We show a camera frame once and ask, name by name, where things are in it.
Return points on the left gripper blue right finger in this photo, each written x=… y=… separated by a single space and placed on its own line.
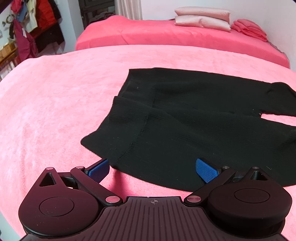
x=207 y=170

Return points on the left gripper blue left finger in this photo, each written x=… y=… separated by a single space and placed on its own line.
x=98 y=171

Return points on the black knit pants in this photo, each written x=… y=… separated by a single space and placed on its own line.
x=163 y=120

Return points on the pink near bed blanket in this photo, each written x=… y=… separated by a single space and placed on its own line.
x=48 y=104

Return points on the dark red hanging garment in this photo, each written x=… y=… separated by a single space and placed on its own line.
x=25 y=42

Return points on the red far bed cover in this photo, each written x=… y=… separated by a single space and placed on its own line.
x=118 y=30

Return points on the wooden shelf with boxes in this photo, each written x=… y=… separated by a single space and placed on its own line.
x=9 y=58

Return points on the folded red blanket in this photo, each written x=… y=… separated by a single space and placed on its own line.
x=250 y=29

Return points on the lower pink pillow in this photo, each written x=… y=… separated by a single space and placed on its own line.
x=202 y=22

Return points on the pink pillow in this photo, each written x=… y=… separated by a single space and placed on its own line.
x=221 y=14
x=202 y=22

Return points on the hanging clothes on rack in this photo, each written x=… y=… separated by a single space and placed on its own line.
x=41 y=20

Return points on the upper pink pillow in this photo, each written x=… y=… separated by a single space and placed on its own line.
x=221 y=14

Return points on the pink patterned curtain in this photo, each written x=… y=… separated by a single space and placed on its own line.
x=131 y=9

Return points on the dark window frame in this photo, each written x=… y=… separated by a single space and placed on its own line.
x=89 y=10

